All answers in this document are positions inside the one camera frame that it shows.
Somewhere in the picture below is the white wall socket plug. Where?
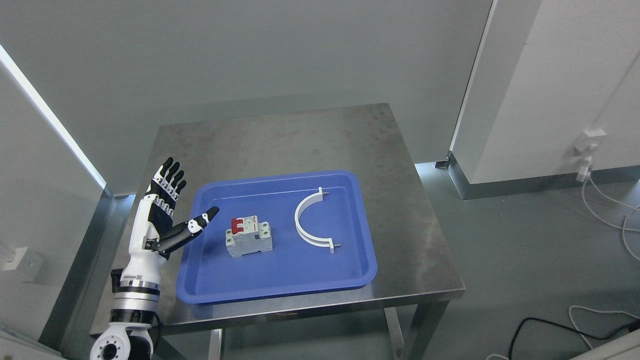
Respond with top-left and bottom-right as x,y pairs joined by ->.
574,128 -> 607,183

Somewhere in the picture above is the white curved pipe clamp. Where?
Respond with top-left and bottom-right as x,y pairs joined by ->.
294,186 -> 340,256

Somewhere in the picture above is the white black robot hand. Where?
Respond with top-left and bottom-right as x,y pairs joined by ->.
120,157 -> 220,284

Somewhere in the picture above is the grey red circuit breaker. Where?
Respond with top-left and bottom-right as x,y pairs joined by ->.
225,215 -> 274,259

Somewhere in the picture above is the black cable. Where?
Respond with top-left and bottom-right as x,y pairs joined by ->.
507,317 -> 640,360

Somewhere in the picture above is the white wall switch box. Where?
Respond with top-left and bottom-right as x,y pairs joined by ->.
0,244 -> 44,283

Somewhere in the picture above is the stainless steel table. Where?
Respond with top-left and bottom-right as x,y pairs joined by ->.
135,104 -> 466,360

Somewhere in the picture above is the white cable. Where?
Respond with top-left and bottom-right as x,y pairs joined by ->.
581,175 -> 640,262

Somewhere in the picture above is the blue plastic tray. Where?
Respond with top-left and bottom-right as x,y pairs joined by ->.
175,170 -> 378,305

